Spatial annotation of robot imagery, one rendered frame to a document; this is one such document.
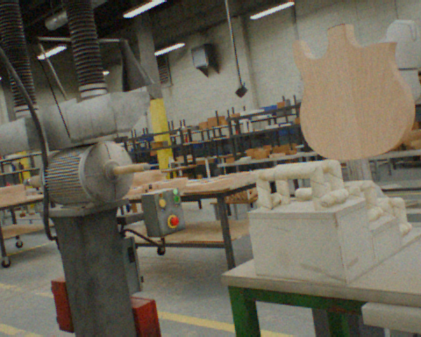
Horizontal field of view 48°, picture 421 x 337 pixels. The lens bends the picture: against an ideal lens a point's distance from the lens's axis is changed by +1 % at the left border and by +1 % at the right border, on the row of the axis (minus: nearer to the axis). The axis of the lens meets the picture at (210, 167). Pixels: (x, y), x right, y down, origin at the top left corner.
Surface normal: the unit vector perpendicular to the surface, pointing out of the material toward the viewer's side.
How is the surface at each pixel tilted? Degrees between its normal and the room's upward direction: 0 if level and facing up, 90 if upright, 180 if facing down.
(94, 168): 87
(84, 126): 90
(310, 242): 90
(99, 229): 90
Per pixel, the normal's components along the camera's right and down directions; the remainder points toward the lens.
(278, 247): -0.70, 0.15
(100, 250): 0.74, -0.08
